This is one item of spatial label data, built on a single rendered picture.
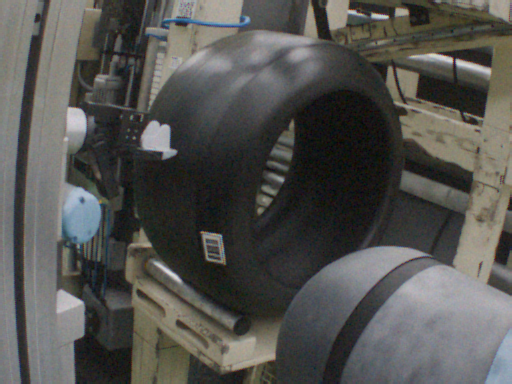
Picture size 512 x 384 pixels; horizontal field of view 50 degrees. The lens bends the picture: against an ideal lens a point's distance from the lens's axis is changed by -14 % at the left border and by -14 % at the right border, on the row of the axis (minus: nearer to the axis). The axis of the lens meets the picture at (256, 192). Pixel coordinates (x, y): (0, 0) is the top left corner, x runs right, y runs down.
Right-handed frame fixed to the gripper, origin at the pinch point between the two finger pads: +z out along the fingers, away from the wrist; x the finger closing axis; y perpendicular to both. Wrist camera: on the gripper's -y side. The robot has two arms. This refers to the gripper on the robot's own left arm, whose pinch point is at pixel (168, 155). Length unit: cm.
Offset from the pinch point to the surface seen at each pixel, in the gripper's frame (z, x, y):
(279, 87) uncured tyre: 11.1, -11.3, 16.3
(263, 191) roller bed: 66, 39, -14
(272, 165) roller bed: 64, 37, -6
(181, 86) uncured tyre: 4.2, 7.3, 12.2
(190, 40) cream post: 19.7, 30.1, 23.0
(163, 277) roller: 18.6, 17.2, -31.1
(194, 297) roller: 18.7, 5.3, -30.8
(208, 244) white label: 5.3, -10.0, -12.9
